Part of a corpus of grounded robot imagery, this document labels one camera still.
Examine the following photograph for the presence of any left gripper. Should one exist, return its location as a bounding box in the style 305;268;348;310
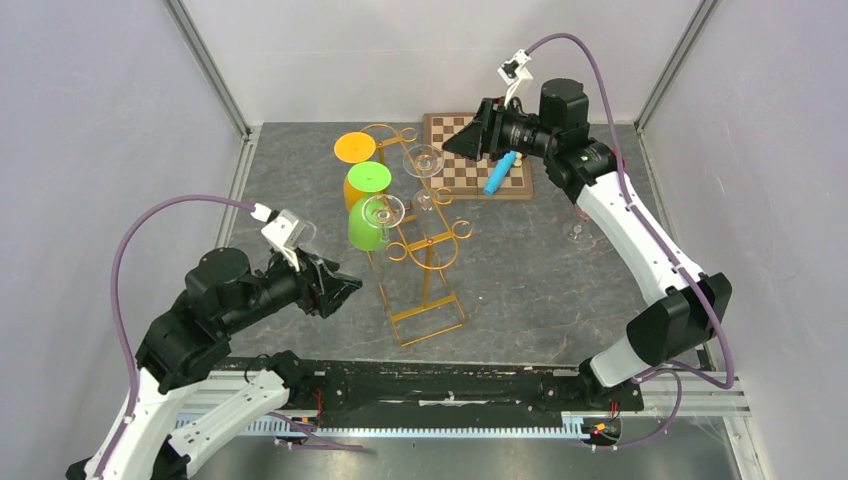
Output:
223;241;365;334

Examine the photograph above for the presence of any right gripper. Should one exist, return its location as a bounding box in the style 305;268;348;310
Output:
444;96;559;162

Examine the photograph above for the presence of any clear wine glass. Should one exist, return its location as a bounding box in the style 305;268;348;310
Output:
563;205;594;246
362;194;406;244
404;144;445;212

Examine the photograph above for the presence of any gold wire glass rack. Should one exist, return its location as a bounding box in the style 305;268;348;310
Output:
361;123;472;347

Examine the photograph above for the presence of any green plastic wine glass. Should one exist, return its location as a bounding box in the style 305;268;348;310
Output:
343;161;392;252

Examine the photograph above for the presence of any red plastic wine glass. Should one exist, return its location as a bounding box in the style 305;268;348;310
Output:
613;150;626;170

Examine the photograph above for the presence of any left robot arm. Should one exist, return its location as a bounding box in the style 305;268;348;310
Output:
65;248;363;479

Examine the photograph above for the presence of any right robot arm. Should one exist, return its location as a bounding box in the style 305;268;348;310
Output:
443;78;732;408

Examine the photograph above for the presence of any orange plastic wine glass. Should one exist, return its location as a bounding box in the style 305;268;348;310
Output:
334;132;377;212

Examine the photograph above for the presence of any wooden chessboard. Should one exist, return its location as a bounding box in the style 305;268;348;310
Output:
422;112;534;200

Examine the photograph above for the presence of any blue cylinder tube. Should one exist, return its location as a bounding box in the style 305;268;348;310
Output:
483;151;518;196

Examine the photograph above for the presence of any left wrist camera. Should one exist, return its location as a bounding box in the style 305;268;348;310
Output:
260;209;317;272

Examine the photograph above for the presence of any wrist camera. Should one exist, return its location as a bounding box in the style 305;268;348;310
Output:
497;49;533;105
260;209;317;272

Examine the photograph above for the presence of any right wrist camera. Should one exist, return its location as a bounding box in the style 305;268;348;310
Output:
497;49;533;105

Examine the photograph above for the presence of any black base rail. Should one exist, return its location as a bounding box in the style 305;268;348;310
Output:
228;357;644;432

